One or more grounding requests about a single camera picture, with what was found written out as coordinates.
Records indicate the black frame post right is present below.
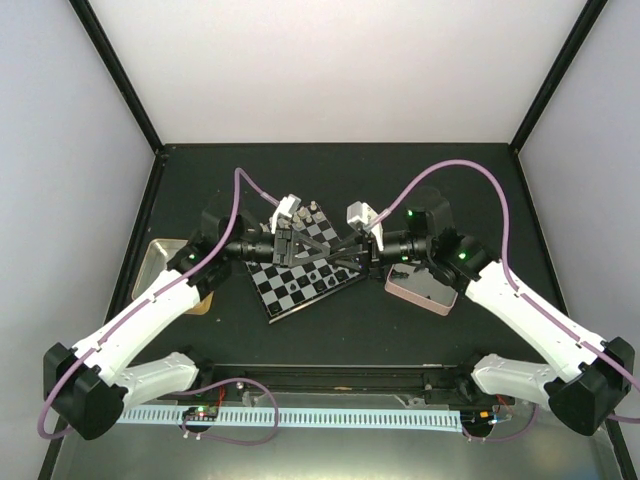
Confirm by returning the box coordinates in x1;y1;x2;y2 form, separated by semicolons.
509;0;608;154

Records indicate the yellow metal tin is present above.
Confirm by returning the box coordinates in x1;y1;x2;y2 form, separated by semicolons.
131;238;187;300

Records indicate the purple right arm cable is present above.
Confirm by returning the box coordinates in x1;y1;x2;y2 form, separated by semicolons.
379;159;640;424

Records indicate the black frame post left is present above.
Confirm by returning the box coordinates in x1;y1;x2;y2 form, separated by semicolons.
69;0;164;154

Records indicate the pink metal tin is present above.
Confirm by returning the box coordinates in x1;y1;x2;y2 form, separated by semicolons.
385;264;458;316

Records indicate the white second left arm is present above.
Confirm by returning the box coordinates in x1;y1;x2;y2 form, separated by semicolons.
114;230;330;411

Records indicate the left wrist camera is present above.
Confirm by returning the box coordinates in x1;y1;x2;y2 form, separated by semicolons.
270;194;301;234

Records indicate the black frame post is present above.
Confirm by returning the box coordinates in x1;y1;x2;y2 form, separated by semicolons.
69;0;164;154
509;0;608;154

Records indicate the small circuit board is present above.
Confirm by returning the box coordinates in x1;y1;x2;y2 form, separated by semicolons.
182;406;219;422

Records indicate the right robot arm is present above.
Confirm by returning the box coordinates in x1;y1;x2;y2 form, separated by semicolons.
329;189;635;436

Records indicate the pile of black chess pieces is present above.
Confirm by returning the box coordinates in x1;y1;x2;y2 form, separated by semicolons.
390;269;410;279

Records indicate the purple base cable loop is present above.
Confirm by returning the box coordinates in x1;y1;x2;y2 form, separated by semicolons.
178;377;279;445

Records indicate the white second right arm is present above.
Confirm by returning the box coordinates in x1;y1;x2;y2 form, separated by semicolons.
327;230;551;408

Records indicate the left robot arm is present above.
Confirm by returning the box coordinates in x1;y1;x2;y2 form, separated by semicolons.
40;195;311;440

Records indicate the light blue slotted cable duct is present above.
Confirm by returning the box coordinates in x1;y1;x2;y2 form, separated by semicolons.
118;405;462;433

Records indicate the black and white chessboard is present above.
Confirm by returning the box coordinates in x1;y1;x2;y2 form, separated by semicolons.
245;202;363;323

